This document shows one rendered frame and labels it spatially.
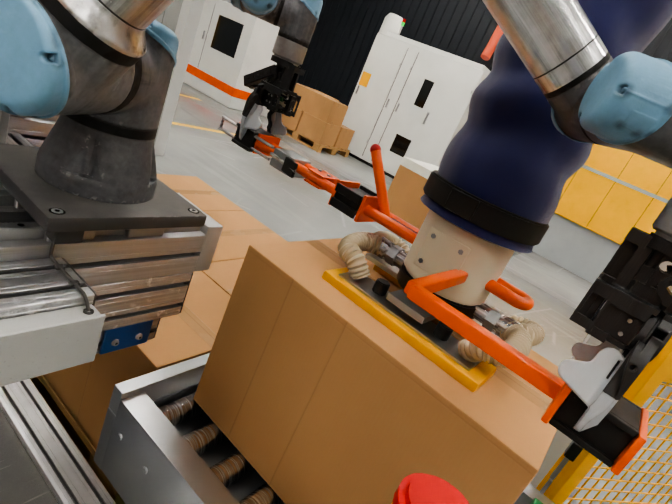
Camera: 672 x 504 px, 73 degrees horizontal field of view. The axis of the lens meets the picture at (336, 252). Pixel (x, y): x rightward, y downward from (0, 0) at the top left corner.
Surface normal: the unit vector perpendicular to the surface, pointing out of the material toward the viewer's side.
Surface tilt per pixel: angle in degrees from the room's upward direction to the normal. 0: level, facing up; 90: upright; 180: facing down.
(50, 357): 90
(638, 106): 103
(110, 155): 72
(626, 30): 77
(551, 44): 111
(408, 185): 90
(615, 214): 90
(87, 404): 90
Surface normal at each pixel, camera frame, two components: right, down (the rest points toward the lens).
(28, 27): -0.22, 0.38
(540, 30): -0.43, 0.53
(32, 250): 0.74, 0.50
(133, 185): 0.84, 0.22
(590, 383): -0.44, -0.20
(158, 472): -0.56, 0.07
